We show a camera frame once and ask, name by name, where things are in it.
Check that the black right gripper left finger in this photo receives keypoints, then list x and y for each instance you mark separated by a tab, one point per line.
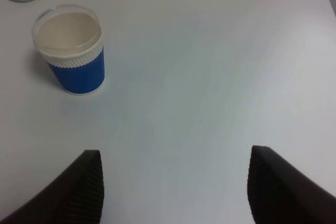
75	196

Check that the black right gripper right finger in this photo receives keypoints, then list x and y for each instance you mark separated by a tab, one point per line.
279	193

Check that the blue sleeved glass cup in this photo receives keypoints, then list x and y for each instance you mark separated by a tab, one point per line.
70	39

